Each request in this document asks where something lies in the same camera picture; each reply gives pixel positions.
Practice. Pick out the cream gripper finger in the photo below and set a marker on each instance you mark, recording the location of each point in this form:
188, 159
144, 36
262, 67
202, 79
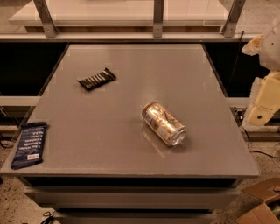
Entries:
253, 46
264, 100

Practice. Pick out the orange soda can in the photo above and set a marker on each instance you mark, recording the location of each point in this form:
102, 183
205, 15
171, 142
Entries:
164, 124

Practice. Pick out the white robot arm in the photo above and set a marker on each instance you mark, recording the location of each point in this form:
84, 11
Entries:
269, 55

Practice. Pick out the blue rxbar blueberry packet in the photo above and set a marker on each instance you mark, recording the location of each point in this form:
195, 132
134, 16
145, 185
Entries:
30, 146

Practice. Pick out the brown cardboard box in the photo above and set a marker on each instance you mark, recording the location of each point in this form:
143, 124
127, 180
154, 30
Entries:
268, 212

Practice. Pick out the dark snack bar wrapper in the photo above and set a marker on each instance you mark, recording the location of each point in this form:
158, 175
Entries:
97, 80

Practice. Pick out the grey drawer cabinet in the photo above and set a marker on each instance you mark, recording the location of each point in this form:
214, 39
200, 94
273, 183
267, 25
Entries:
132, 200

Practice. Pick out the metal window frame rail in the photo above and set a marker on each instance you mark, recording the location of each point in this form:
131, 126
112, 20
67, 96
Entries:
92, 21

